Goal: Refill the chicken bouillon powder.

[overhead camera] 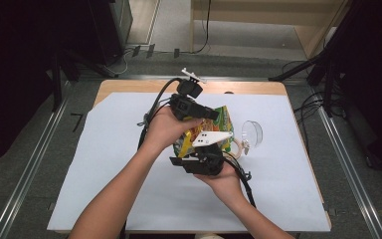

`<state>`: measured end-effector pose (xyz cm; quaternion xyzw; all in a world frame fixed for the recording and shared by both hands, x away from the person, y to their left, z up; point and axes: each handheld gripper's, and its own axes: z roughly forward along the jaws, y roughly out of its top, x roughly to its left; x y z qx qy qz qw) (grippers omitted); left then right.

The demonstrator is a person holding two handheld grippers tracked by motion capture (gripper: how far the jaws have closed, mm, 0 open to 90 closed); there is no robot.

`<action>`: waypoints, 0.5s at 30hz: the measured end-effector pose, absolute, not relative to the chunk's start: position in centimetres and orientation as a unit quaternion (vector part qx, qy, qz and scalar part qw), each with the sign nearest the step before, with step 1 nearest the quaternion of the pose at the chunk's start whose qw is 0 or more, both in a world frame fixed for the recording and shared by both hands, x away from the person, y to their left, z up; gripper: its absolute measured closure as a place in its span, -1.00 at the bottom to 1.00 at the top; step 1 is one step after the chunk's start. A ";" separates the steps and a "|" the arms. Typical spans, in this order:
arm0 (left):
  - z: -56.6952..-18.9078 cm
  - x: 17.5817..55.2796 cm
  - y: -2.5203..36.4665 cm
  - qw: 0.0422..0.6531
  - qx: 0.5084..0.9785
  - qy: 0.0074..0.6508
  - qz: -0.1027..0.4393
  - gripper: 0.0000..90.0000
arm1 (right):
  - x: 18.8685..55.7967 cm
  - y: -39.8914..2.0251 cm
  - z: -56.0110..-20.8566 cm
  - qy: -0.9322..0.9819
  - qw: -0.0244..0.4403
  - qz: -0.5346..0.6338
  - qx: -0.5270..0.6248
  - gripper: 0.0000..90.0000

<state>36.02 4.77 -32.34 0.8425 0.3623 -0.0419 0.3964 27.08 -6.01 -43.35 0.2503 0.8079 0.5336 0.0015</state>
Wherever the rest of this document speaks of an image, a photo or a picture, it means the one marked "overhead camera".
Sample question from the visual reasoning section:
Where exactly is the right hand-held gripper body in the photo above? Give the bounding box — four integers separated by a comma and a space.
180, 130, 234, 176

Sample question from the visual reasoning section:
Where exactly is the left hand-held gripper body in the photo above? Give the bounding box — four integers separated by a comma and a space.
169, 68, 208, 121

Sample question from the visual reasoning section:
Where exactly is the yellow green spouted pouch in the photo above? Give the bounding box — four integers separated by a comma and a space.
173, 105, 236, 158

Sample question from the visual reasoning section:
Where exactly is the clear glass jar with lid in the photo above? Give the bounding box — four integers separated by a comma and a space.
223, 120, 264, 160

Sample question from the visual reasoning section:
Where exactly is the person's right hand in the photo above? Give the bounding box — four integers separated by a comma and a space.
193, 164, 247, 203

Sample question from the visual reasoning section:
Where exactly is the person's left hand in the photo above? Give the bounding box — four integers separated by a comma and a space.
143, 106, 203, 153

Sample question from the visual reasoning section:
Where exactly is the white table mat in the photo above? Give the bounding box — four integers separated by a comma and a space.
47, 92, 332, 232

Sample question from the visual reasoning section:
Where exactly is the black cabinet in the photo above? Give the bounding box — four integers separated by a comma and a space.
89, 0, 133, 66

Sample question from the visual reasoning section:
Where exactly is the light wooden shelf unit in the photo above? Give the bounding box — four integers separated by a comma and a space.
189, 0, 351, 60

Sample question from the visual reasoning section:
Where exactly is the black metal stand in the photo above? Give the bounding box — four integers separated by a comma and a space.
268, 0, 359, 118

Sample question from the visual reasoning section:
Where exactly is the black tripod stand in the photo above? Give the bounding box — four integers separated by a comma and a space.
51, 49, 118, 113

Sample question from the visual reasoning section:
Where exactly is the dark curtain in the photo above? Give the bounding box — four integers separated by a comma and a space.
0, 0, 93, 172
331, 0, 382, 175

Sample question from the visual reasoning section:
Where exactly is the left hand-held gripper cable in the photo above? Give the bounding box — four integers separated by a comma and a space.
137, 78, 183, 150

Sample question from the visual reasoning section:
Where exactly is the metal floor rail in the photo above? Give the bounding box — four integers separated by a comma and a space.
0, 83, 71, 239
79, 74, 312, 83
311, 86, 382, 239

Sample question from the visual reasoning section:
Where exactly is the white floor cable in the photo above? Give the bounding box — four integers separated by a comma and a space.
107, 49, 129, 76

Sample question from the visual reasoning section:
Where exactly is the black hanging cable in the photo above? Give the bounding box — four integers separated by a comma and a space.
192, 0, 212, 55

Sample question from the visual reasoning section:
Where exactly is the black floor cable bundle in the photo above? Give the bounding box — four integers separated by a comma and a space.
282, 59, 332, 147

